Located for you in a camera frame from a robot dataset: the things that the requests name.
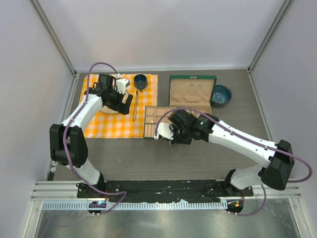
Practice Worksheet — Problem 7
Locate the green jewelry tray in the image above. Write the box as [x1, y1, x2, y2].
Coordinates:
[143, 106, 175, 139]

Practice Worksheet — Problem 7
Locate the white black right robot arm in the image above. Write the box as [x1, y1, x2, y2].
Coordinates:
[168, 110, 295, 196]

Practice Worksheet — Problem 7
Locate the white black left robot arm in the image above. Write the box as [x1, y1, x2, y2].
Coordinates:
[50, 74, 133, 198]

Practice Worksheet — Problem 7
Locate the green jewelry box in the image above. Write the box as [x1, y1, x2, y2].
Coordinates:
[169, 75, 217, 114]

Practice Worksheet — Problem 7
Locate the gold knife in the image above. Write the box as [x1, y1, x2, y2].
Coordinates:
[132, 91, 139, 121]

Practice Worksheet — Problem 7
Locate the cream plate with branch pattern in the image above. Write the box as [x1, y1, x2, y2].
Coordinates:
[100, 90, 128, 114]

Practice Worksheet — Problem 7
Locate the dark blue ceramic mug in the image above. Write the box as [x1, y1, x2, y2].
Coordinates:
[133, 74, 148, 91]

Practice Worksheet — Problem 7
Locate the blue ceramic bowl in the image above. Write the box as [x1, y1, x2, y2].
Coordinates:
[211, 84, 232, 108]

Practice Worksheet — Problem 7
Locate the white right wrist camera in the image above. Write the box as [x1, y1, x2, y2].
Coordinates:
[154, 122, 173, 140]

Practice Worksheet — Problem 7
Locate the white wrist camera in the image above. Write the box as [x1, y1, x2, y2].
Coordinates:
[116, 78, 130, 95]
[154, 122, 173, 140]

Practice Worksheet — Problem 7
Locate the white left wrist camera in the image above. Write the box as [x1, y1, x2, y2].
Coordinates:
[116, 78, 130, 95]

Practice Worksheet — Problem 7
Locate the silver chain necklace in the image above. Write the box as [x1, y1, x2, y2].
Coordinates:
[186, 83, 202, 96]

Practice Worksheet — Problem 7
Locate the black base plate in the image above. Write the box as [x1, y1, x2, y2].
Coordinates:
[76, 178, 254, 203]

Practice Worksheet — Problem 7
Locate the aluminium front rail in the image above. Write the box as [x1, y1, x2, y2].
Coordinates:
[31, 179, 301, 214]

